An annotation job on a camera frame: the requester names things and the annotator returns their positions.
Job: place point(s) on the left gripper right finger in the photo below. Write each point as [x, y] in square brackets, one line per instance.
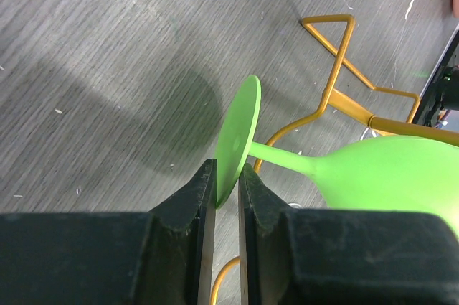
[318, 256]

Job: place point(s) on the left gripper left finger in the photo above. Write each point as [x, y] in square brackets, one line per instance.
[163, 256]

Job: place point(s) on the green plastic wine glass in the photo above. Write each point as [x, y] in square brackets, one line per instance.
[404, 173]

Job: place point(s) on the gold wire glass rack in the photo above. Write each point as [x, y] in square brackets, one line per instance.
[334, 32]

